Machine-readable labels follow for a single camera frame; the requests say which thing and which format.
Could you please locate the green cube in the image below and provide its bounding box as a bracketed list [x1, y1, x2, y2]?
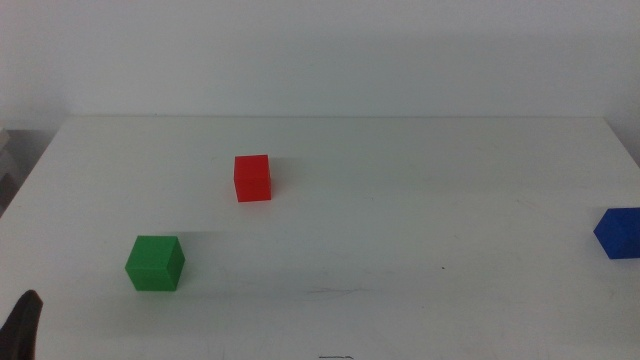
[124, 235, 187, 293]

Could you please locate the red cube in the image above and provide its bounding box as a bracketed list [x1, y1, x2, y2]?
[233, 154, 273, 204]

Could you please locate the blue cube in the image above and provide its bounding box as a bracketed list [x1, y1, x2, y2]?
[593, 207, 640, 261]

